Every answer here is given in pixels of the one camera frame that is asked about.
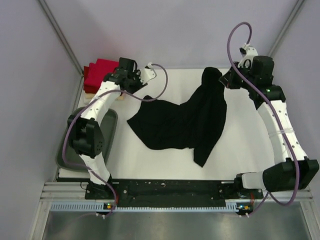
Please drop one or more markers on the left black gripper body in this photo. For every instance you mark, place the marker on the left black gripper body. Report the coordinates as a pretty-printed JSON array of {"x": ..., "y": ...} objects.
[{"x": 135, "y": 84}]

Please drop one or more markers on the black t shirt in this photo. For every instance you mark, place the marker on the black t shirt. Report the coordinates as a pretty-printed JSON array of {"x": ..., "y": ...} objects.
[{"x": 195, "y": 124}]

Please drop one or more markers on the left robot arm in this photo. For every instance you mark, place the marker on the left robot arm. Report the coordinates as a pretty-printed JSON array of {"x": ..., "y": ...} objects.
[{"x": 85, "y": 135}]

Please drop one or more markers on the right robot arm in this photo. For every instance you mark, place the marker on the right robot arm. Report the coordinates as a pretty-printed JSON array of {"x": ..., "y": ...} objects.
[{"x": 292, "y": 168}]

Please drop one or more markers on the folded red t shirt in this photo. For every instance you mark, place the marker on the folded red t shirt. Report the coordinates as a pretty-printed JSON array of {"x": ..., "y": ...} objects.
[{"x": 95, "y": 73}]

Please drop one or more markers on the folded beige t shirt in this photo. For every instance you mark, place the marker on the folded beige t shirt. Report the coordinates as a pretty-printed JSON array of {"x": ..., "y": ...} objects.
[{"x": 87, "y": 97}]

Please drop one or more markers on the grey plastic bin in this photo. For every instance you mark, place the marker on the grey plastic bin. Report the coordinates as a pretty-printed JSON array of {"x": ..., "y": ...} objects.
[{"x": 108, "y": 128}]

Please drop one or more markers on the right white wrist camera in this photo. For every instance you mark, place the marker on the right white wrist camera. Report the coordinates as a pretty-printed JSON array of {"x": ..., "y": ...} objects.
[{"x": 248, "y": 53}]

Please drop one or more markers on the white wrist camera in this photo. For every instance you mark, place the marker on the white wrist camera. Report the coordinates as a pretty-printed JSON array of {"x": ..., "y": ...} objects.
[
  {"x": 248, "y": 53},
  {"x": 147, "y": 73}
]

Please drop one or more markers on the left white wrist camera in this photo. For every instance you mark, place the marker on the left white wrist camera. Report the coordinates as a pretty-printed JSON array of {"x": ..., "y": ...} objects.
[{"x": 147, "y": 73}]

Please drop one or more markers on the right aluminium frame post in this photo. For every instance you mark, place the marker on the right aluminium frame post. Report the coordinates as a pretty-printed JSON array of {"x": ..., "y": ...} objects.
[{"x": 297, "y": 8}]

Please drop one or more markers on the aluminium frame post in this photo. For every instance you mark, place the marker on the aluminium frame post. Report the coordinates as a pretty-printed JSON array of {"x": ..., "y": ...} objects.
[
  {"x": 60, "y": 35},
  {"x": 297, "y": 8}
]

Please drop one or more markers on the left aluminium frame post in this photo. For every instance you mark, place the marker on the left aluminium frame post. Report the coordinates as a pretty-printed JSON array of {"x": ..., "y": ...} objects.
[{"x": 60, "y": 35}]

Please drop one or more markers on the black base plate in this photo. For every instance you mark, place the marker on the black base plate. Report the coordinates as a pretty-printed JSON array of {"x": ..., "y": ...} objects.
[{"x": 170, "y": 192}]

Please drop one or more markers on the aluminium front rail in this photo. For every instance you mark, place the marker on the aluminium front rail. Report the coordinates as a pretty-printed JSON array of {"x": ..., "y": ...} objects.
[{"x": 63, "y": 191}]

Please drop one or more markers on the blue slotted cable duct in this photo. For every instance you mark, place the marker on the blue slotted cable duct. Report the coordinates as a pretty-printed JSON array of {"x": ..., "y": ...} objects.
[{"x": 106, "y": 206}]

